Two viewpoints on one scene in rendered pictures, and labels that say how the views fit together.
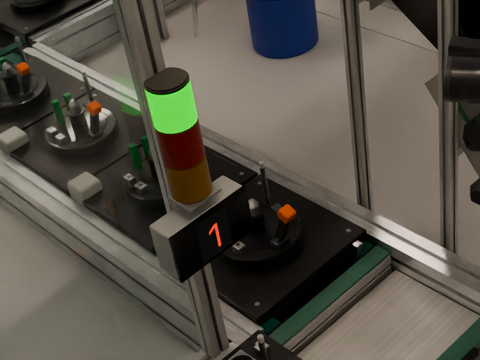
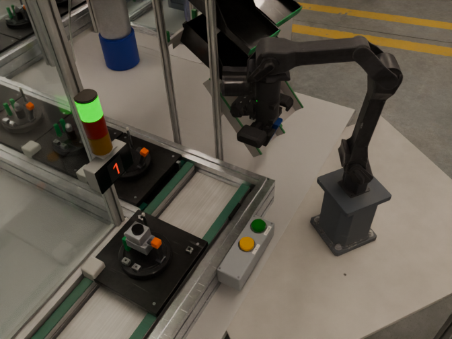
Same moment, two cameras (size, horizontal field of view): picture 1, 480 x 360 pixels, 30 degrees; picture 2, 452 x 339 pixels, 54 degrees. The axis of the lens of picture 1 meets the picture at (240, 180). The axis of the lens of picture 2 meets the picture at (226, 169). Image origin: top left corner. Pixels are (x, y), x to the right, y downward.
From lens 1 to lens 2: 0.10 m
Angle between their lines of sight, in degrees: 18
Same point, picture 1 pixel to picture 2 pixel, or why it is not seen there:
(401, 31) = (179, 53)
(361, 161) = (175, 122)
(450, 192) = (218, 133)
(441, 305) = (220, 185)
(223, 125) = not seen: hidden behind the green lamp
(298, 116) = (136, 99)
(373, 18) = not seen: hidden behind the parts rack
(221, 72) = (91, 79)
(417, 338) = (211, 202)
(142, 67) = (72, 90)
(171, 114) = (90, 113)
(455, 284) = (225, 175)
